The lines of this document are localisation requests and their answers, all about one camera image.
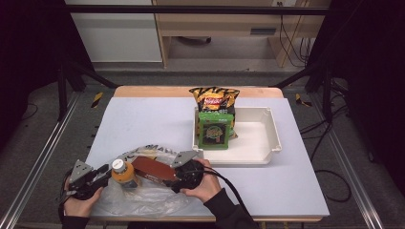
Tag black floor cables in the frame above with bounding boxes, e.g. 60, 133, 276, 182
299, 79, 350, 163

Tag light wooden desk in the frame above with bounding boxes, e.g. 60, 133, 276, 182
152, 0, 332, 69

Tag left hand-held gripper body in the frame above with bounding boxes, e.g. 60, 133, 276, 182
65, 159, 104, 200

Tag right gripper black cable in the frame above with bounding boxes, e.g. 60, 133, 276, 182
190, 168, 352, 229

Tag black metal stand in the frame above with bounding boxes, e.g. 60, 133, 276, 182
56, 61, 120, 122
270, 63, 334, 123

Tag clear printed plastic bag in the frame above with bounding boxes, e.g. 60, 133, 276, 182
92, 144, 199, 219

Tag white cabinet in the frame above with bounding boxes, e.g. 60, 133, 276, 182
65, 0, 163, 64

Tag person's right hand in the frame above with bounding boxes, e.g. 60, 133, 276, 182
180, 157, 223, 204

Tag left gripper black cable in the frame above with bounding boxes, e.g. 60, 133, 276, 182
56, 170, 73, 221

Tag white table cover sheet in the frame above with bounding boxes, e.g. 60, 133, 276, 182
85, 96, 330, 219

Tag hanging black desk cables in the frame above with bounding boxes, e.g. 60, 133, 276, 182
278, 2, 314, 69

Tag thin black floor cable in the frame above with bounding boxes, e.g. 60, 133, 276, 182
18, 102, 39, 122

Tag yellow black floor tape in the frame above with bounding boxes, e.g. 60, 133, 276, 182
294, 93, 313, 108
90, 91, 104, 109

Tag green snack box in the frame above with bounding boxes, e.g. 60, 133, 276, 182
198, 111, 235, 151

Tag black curtain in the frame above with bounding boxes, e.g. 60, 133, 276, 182
307, 0, 405, 192
0, 0, 94, 151

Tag orange drink bottle white cap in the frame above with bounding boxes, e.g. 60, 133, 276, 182
110, 157, 139, 189

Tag person's left hand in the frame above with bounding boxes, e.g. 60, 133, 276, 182
63, 186, 104, 219

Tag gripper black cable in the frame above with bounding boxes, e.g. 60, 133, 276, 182
190, 168, 352, 229
56, 170, 73, 221

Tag yellow black chips bag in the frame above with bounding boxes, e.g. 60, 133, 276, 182
189, 86, 241, 140

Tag brown snack packet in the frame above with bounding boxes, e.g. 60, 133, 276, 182
131, 156, 178, 187

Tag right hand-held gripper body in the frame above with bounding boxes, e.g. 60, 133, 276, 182
170, 150, 206, 194

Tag black metal frame bar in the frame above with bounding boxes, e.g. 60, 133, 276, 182
65, 4, 330, 15

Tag aluminium floor rail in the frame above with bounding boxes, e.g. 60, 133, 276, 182
0, 92, 82, 229
309, 94, 385, 229

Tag white plastic bin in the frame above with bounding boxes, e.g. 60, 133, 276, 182
191, 106, 283, 166

